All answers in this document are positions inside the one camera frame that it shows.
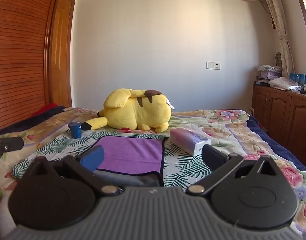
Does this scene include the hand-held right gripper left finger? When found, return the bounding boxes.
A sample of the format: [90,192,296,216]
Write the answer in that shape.
[25,145,123,197]

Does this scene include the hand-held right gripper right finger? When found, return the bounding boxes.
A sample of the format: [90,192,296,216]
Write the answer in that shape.
[186,144,281,197]

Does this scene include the two-sided purple grey towel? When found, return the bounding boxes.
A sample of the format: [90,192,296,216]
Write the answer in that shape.
[94,135,170,188]

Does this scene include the pink white tissue pack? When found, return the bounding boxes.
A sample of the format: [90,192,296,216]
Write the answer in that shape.
[170,127,214,157]

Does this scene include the dark blue blanket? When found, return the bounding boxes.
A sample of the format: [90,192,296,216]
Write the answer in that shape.
[0,105,66,136]

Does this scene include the blue cup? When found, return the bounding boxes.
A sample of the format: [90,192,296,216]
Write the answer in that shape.
[68,121,82,139]

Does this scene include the green leaf print cloth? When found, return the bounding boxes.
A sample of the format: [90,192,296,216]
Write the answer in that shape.
[12,129,220,188]

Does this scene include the red cloth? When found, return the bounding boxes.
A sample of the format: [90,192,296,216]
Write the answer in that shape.
[30,102,59,117]

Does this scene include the yellow plush toy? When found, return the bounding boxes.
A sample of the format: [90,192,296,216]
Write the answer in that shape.
[97,88,174,133]

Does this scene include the navy bed sheet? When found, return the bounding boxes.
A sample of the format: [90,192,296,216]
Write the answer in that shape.
[247,116,306,177]

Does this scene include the wooden slatted wardrobe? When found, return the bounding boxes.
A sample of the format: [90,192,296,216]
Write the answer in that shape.
[0,0,64,128]

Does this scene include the wooden cabinet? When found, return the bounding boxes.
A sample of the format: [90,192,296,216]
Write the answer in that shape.
[251,83,306,168]

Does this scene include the stack of dark books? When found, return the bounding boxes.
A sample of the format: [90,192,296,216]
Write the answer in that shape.
[254,76,271,88]

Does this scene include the wooden door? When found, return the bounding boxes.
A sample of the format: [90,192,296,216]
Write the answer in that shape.
[51,0,76,108]

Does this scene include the stack of folded fabrics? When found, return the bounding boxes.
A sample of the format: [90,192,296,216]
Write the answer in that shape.
[255,65,283,78]

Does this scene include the blue boxes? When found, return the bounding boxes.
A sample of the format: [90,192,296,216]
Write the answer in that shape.
[289,73,306,84]

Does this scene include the woven hand fan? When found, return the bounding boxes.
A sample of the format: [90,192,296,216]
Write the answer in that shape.
[275,51,284,68]

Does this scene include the patterned beige curtain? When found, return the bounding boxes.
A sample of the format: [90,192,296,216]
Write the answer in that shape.
[258,0,296,78]

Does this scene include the wooden window frame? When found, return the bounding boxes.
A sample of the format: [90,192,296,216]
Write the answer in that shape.
[291,0,306,63]

